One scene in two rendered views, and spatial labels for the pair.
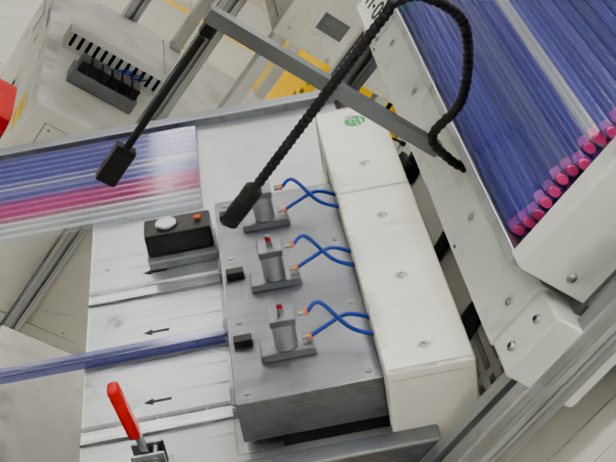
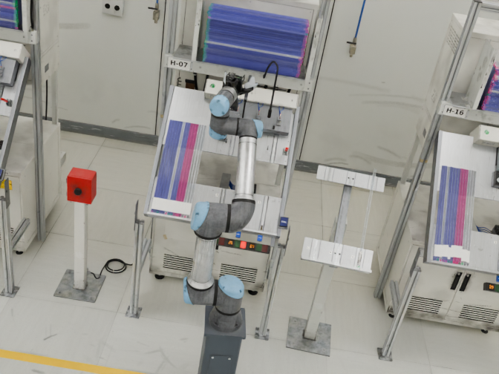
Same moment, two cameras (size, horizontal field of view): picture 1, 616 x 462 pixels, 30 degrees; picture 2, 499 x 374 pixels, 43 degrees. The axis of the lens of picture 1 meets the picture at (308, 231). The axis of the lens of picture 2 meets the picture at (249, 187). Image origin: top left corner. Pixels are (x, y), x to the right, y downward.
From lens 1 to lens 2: 2.84 m
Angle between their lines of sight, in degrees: 57
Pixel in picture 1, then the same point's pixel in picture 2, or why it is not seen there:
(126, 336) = not seen: hidden behind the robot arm
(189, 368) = (261, 141)
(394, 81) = (214, 73)
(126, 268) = (221, 146)
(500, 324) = (303, 87)
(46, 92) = (12, 170)
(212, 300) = not seen: hidden behind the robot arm
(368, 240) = (258, 98)
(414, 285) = (276, 96)
